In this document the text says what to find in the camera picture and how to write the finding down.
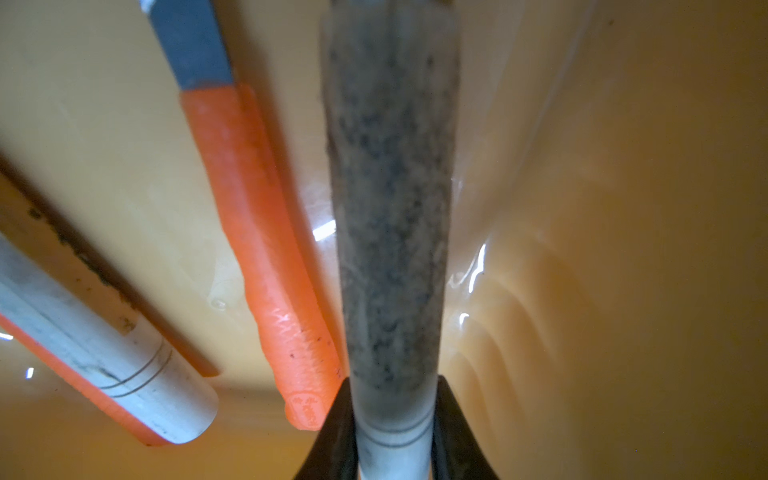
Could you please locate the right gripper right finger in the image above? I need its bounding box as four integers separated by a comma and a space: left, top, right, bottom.
431, 375, 499, 480

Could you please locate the orange handle sickle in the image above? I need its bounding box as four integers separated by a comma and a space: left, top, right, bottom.
1, 316, 170, 447
140, 0, 342, 431

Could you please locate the wooden handle sickle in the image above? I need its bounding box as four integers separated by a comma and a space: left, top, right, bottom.
0, 173, 220, 446
320, 1, 460, 479

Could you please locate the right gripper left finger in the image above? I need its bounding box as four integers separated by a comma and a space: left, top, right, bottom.
294, 378, 359, 480

